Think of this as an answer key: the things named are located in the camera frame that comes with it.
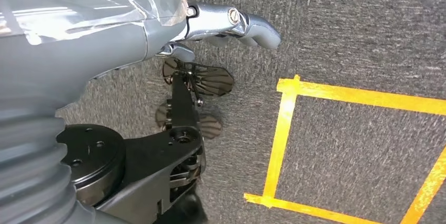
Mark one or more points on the black robot leg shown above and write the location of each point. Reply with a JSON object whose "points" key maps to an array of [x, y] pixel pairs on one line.
{"points": [[149, 159]]}

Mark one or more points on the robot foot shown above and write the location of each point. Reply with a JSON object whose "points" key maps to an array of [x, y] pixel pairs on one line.
{"points": [[212, 81]]}

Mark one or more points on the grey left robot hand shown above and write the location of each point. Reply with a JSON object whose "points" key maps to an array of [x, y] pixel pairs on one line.
{"points": [[87, 34]]}

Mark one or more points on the yellow floor tape square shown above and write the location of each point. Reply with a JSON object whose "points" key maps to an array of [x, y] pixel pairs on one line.
{"points": [[282, 145]]}

